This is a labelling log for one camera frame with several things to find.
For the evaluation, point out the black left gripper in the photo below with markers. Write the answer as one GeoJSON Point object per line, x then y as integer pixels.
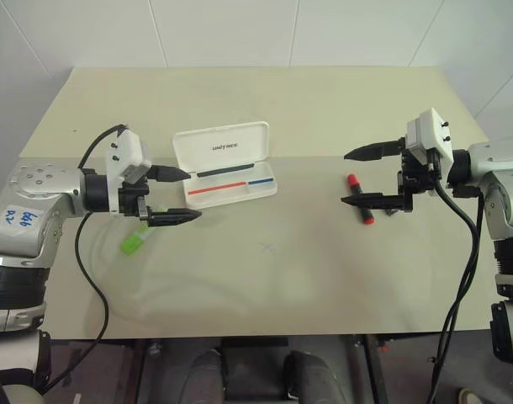
{"type": "Point", "coordinates": [134, 200]}

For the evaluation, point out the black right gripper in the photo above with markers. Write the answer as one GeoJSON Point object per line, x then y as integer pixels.
{"type": "Point", "coordinates": [418, 179]}

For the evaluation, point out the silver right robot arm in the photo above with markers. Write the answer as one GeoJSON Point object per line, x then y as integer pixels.
{"type": "Point", "coordinates": [492, 168]}

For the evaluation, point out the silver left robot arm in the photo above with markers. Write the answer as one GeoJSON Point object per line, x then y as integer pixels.
{"type": "Point", "coordinates": [42, 185]}

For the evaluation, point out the white open pencil case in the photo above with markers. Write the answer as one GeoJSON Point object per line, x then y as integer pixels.
{"type": "Point", "coordinates": [223, 145]}

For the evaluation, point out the black marker with red caps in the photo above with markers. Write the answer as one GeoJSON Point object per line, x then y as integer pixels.
{"type": "Point", "coordinates": [355, 185]}

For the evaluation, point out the red pen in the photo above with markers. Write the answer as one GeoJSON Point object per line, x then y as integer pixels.
{"type": "Point", "coordinates": [216, 188]}

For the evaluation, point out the black pen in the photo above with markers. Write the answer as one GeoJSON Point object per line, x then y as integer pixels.
{"type": "Point", "coordinates": [227, 169]}

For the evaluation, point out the green capped clear pen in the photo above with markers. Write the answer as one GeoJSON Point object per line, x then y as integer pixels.
{"type": "Point", "coordinates": [132, 244]}

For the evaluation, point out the short blue stick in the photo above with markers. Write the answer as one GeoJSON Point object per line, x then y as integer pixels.
{"type": "Point", "coordinates": [260, 182]}

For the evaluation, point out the black table leg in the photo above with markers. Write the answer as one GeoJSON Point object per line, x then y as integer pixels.
{"type": "Point", "coordinates": [375, 370]}

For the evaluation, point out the beige shoe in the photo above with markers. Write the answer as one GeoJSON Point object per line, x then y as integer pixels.
{"type": "Point", "coordinates": [472, 396]}

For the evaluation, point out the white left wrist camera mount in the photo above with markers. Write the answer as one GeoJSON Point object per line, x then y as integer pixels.
{"type": "Point", "coordinates": [126, 147]}

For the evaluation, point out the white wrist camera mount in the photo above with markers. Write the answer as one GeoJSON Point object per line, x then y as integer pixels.
{"type": "Point", "coordinates": [431, 132]}
{"type": "Point", "coordinates": [126, 147]}

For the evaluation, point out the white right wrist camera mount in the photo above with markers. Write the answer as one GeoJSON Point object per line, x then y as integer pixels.
{"type": "Point", "coordinates": [431, 132]}

